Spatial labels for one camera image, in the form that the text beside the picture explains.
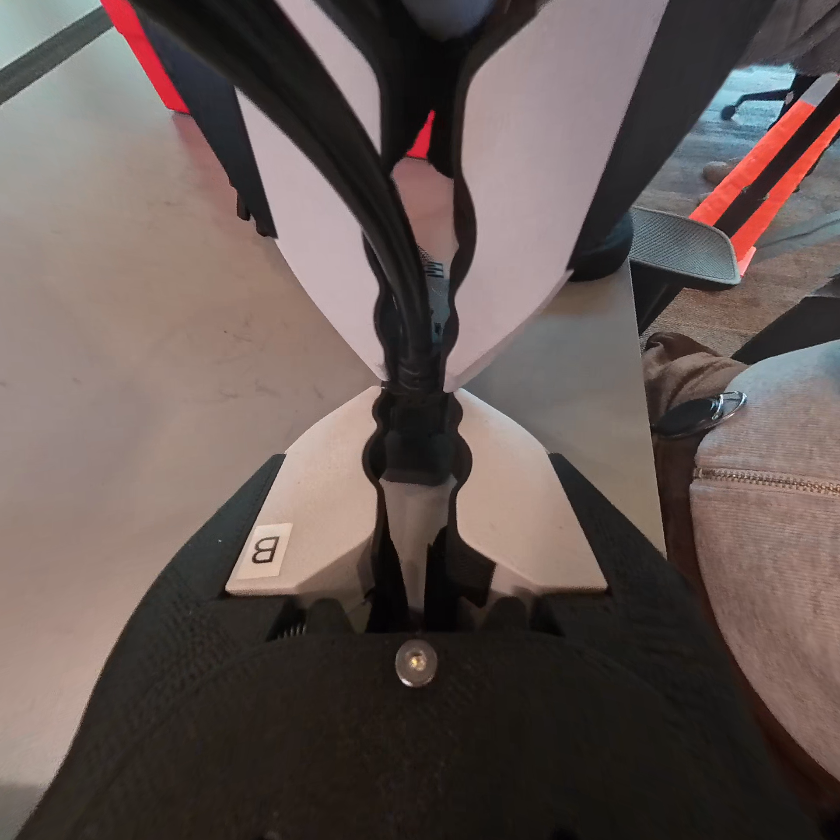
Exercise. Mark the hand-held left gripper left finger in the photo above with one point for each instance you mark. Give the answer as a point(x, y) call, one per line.
point(308, 518)

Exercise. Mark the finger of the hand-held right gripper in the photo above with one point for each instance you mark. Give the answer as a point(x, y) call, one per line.
point(544, 164)
point(302, 216)

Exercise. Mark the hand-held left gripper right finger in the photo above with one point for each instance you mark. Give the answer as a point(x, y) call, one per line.
point(531, 525)

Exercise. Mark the black power plug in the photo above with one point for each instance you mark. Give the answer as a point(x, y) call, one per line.
point(417, 439)

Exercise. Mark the black office chair base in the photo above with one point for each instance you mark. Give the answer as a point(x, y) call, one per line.
point(768, 98)

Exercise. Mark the grey mesh office chair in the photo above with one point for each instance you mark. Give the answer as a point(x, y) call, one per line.
point(682, 243)

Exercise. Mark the black key fob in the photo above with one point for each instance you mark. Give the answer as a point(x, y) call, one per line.
point(686, 417)

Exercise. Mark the red plastic bin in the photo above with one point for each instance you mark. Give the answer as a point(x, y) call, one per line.
point(151, 59)

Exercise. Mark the person in grey hoodie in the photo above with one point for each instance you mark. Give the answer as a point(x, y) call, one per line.
point(774, 525)

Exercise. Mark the black slanted bar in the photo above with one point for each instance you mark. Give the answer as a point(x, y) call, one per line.
point(794, 321)

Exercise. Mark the orange and black striped frame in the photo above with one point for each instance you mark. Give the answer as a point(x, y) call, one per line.
point(754, 157)

